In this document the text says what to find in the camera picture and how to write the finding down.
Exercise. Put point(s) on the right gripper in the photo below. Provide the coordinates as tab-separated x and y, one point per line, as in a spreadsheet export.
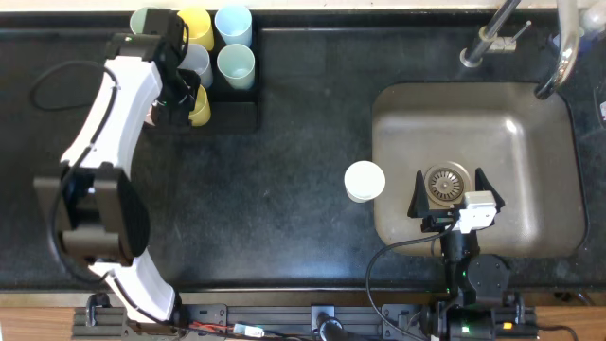
435	221

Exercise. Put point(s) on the steel tap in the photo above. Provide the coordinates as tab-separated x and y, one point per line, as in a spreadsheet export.
570	47

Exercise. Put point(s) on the mounting rail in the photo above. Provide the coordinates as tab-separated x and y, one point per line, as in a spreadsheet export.
284	315

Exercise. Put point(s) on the yellow cup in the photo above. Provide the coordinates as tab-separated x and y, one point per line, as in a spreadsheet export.
202	111
199	26

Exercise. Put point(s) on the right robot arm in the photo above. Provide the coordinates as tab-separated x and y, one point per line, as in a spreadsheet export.
487	277

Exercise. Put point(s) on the blue cup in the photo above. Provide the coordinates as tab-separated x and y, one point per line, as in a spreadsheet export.
233	23

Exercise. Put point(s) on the steel sink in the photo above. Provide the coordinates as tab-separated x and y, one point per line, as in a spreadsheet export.
521	151

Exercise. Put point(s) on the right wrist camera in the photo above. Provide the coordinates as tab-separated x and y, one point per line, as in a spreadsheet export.
477	210

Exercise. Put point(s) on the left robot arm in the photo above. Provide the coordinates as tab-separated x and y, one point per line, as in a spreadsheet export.
128	95

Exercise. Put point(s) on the grey cup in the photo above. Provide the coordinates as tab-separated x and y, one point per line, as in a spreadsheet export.
199	61

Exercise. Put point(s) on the black tray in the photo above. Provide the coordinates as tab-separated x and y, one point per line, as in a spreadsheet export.
237	113

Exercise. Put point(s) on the white cup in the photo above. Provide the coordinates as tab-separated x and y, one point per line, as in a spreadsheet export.
364	181

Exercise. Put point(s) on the green cup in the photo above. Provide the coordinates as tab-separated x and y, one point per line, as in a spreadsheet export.
236	66
137	21

